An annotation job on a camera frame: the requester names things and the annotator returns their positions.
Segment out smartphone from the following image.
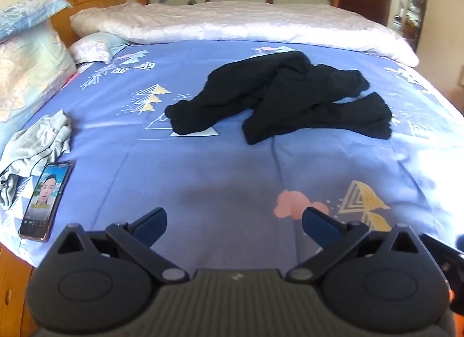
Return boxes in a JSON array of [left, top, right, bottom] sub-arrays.
[[18, 160, 72, 242]]

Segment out blue printed bed sheet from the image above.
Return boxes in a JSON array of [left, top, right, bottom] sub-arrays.
[[0, 38, 464, 276]]

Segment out wooden headboard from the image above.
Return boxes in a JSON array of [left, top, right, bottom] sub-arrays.
[[49, 0, 127, 48]]

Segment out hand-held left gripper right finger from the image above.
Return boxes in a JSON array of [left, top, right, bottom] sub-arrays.
[[286, 207, 423, 284]]

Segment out grey-green crumpled cloth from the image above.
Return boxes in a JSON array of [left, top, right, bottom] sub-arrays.
[[0, 110, 72, 211]]

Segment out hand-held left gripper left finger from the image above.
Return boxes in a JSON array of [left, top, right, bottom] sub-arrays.
[[54, 207, 190, 284]]

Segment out black pants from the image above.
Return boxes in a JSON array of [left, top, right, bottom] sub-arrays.
[[165, 50, 394, 146]]

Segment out light blue pillow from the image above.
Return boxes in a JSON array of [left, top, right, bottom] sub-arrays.
[[0, 0, 72, 44]]

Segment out white quilt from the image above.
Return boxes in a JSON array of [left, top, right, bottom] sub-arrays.
[[70, 3, 420, 67]]

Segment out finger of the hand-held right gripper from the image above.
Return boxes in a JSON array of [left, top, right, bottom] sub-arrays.
[[420, 233, 464, 263]]

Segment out small floral pillow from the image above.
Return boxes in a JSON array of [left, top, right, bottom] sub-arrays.
[[68, 32, 132, 66]]

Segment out large patterned pillow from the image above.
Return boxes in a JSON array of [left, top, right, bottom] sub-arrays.
[[0, 20, 77, 149]]

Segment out wooden bed side rail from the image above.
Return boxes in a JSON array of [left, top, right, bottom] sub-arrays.
[[0, 243, 39, 337]]

